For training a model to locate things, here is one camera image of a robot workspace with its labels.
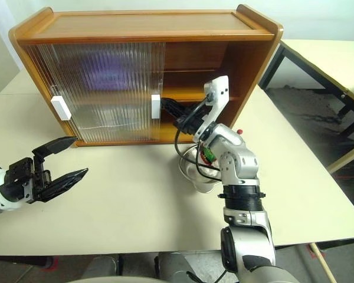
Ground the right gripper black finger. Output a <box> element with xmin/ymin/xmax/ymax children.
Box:
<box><xmin>160</xmin><ymin>98</ymin><xmax>190</xmax><ymax>115</ymax></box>
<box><xmin>162</xmin><ymin>103</ymin><xmax>183</xmax><ymax>121</ymax></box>

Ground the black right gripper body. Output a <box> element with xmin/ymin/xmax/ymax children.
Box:
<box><xmin>173</xmin><ymin>108</ymin><xmax>207</xmax><ymax>136</ymax></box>

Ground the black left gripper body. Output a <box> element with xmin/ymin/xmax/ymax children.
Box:
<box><xmin>0</xmin><ymin>157</ymin><xmax>53</xmax><ymax>205</ymax></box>

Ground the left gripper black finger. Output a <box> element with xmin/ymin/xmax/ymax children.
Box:
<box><xmin>36</xmin><ymin>167</ymin><xmax>89</xmax><ymax>203</ymax></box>
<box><xmin>31</xmin><ymin>136</ymin><xmax>78</xmax><ymax>172</ymax></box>

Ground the ribbed glass sliding door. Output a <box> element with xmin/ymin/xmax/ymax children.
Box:
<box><xmin>28</xmin><ymin>42</ymin><xmax>167</xmax><ymax>143</ymax></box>
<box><xmin>25</xmin><ymin>42</ymin><xmax>163</xmax><ymax>144</ymax></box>

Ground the purple tissue package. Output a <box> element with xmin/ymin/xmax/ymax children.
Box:
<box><xmin>84</xmin><ymin>54</ymin><xmax>132</xmax><ymax>94</ymax></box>

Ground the white plush toy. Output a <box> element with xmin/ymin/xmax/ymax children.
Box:
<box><xmin>198</xmin><ymin>129</ymin><xmax>244</xmax><ymax>165</ymax></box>

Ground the wooden cabinet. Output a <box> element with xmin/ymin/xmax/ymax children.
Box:
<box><xmin>8</xmin><ymin>4</ymin><xmax>284</xmax><ymax>147</ymax></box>

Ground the white metal bowl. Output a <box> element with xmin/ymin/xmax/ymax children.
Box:
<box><xmin>178</xmin><ymin>144</ymin><xmax>222</xmax><ymax>194</ymax></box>

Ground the grey rounded shape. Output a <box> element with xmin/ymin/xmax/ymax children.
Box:
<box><xmin>85</xmin><ymin>256</ymin><xmax>120</xmax><ymax>279</ymax></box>
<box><xmin>158</xmin><ymin>252</ymin><xmax>197</xmax><ymax>283</ymax></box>

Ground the wooden stick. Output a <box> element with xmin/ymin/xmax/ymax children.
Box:
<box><xmin>309</xmin><ymin>243</ymin><xmax>337</xmax><ymax>283</ymax></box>

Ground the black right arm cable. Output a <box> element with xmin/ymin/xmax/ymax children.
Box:
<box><xmin>174</xmin><ymin>96</ymin><xmax>222</xmax><ymax>177</ymax></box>

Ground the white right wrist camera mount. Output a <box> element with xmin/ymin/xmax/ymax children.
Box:
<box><xmin>194</xmin><ymin>75</ymin><xmax>230</xmax><ymax>142</ymax></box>

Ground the beige table with black frame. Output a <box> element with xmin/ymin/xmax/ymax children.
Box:
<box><xmin>258</xmin><ymin>40</ymin><xmax>354</xmax><ymax>175</ymax></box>

